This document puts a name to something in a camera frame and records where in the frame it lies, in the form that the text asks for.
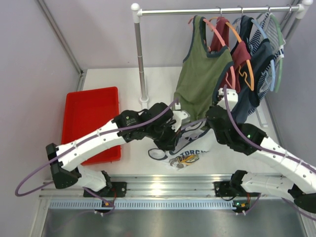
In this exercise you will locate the green tank top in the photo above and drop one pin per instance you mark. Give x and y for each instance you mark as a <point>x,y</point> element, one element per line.
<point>194,97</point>

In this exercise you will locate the pink hanger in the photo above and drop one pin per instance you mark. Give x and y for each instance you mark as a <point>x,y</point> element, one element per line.
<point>208,64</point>

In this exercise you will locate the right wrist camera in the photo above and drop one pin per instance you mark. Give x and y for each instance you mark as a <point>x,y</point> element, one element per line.
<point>232,98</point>

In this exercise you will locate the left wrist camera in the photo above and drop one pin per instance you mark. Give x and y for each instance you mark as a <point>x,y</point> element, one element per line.
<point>181,117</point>

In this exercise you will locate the red plastic tray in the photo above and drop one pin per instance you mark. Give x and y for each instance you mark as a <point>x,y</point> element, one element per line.
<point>86,111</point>

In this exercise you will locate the silver clothes rack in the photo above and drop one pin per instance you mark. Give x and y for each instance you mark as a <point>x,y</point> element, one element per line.
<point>300,8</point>

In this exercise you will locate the striped tank top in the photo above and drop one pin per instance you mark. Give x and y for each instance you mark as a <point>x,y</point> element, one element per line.
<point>267,51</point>

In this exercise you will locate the orange hanger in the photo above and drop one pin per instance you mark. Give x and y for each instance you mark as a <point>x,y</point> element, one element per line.
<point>243,71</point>

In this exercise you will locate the white tank top navy trim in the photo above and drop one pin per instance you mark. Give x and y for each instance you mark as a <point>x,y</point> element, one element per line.
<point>189,148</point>

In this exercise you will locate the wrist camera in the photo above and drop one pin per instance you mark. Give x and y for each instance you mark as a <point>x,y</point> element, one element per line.
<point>181,117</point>
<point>232,98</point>

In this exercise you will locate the green hanger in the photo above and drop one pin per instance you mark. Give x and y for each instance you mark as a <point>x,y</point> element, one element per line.
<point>271,28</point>

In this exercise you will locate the purple plastic hanger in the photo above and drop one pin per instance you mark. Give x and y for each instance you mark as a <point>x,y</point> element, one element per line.
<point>195,125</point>

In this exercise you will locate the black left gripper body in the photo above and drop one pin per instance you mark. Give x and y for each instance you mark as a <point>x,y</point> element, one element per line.
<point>167,142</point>

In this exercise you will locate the maroon tank top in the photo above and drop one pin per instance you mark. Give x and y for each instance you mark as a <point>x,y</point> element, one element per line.
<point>239,53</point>

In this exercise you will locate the aluminium mounting rail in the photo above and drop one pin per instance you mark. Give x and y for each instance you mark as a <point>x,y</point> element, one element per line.
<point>202,186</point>

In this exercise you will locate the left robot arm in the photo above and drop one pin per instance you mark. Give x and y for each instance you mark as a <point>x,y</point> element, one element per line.
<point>159,123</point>

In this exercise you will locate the slotted cable duct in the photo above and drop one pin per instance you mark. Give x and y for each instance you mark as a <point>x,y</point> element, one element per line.
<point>134,204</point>

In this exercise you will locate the blue hanger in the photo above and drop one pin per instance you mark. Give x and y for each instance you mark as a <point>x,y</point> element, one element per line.
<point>261,50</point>

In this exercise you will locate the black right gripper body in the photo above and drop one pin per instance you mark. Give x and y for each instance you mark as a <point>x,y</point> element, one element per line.
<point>219,137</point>

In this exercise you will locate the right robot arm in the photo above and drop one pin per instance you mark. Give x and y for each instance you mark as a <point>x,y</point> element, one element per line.
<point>251,141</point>

